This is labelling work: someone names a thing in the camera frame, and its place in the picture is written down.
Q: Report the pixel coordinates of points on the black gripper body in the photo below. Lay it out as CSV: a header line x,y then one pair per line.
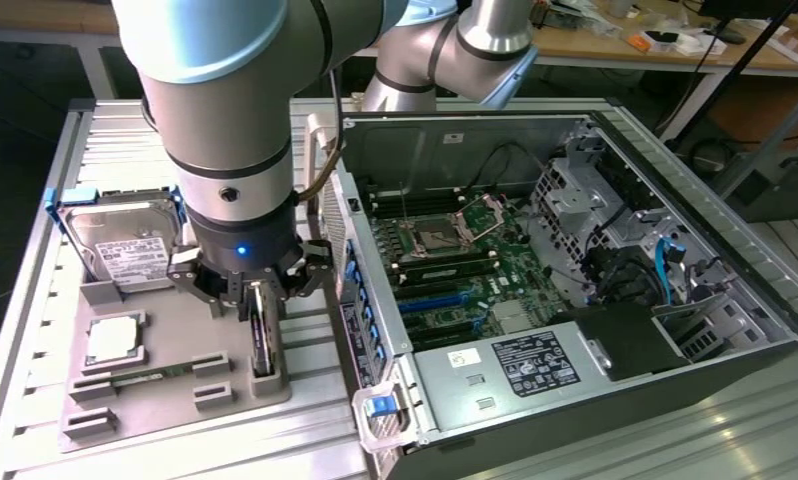
x,y
240,235

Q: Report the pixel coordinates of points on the graphics card with metal bracket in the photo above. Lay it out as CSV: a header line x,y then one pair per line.
x,y
262,340

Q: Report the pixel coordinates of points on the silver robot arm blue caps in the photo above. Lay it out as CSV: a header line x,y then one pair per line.
x,y
226,125

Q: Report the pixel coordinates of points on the silver hard disk drive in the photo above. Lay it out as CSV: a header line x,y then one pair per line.
x,y
133,250

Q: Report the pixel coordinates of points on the grey parts rack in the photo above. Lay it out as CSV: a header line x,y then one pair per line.
x,y
173,345

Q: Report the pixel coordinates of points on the silver CPU chip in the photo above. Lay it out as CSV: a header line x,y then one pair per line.
x,y
114,339

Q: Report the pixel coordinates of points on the black RAM stick with label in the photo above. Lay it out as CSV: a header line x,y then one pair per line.
x,y
440,272

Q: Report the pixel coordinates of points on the CPU socket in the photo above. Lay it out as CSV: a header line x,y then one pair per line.
x,y
436,237

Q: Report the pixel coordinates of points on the green RAM stick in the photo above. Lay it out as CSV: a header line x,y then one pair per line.
x,y
153,375

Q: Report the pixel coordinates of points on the thin locking lever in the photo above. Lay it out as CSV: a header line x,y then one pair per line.
x,y
406,200

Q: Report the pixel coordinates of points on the black expansion slot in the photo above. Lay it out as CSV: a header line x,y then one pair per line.
x,y
440,327

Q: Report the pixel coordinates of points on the metal socket cover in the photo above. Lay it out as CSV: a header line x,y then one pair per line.
x,y
486,217

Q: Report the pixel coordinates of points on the green motherboard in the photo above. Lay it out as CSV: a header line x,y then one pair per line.
x,y
502,272

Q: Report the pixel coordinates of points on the silver chipset heatsink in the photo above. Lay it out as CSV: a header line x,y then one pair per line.
x,y
514,320

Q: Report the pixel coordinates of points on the silver power supply unit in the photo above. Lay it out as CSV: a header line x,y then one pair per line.
x,y
453,390

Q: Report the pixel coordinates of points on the silver perforated disk bay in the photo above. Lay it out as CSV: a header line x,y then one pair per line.
x,y
567,200

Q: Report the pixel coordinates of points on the black plastic shroud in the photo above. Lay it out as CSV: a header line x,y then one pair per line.
x,y
620,340

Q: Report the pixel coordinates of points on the open black PC case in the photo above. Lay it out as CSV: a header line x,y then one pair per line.
x,y
573,425

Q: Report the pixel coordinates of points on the long wooden desk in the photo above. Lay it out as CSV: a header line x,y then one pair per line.
x,y
39,15

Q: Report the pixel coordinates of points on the silver front disk bay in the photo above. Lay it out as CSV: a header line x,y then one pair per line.
x,y
707,340

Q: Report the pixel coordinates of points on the green circuit board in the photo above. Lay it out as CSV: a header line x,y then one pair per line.
x,y
569,17

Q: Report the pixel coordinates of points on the white box with black insert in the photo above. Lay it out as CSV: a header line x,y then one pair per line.
x,y
687,46

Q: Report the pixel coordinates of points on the dark grey computer tower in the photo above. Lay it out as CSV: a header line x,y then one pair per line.
x,y
787,190

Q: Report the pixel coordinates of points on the black stand pole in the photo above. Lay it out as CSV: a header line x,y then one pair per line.
x,y
747,55

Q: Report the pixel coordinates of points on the black monitor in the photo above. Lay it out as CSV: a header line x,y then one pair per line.
x,y
753,6

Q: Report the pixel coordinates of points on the aluminium profile frame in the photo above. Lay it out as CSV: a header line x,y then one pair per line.
x,y
776,132

